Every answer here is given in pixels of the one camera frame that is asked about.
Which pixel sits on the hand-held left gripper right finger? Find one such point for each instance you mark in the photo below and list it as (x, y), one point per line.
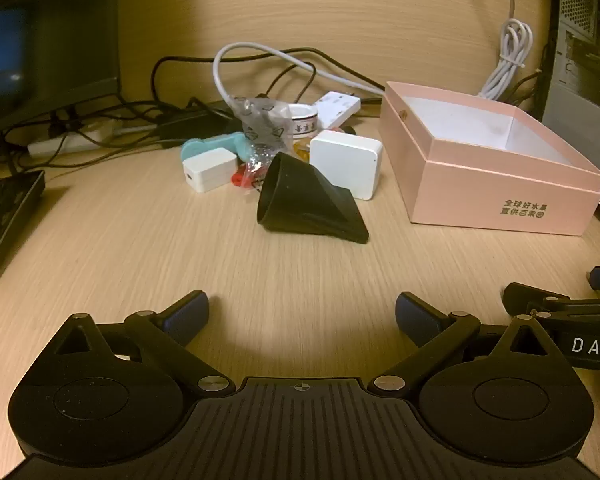
(414, 310)

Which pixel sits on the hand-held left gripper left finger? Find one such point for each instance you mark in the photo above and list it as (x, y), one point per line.
(187, 310)

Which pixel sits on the pink cardboard box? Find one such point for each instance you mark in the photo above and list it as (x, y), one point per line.
(480, 185)

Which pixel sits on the small white charger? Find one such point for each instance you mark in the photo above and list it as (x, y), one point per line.
(207, 170)

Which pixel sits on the black funnel-shaped nozzle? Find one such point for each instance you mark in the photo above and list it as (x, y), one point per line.
(300, 200)

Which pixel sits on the teal plastic tool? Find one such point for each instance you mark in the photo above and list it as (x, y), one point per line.
(195, 149)

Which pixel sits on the large white square adapter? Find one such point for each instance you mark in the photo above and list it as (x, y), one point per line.
(345, 162)

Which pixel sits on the clear plastic bag of screws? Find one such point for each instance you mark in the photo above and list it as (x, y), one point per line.
(262, 125)

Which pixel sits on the white battery charger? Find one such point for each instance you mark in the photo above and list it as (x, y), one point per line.
(335, 107)

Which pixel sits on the white round container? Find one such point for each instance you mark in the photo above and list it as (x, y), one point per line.
(302, 122)

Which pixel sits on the black power adapter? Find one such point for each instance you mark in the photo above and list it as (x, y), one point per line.
(190, 120)

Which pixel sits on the computer case with glass panel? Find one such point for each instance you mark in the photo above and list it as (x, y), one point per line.
(590, 85)

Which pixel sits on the white power strip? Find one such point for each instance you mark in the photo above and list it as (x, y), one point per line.
(65, 144)

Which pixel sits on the black keyboard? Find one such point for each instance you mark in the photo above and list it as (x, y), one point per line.
(5, 210)

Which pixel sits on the computer monitor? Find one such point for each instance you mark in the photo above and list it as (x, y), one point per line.
(55, 35)

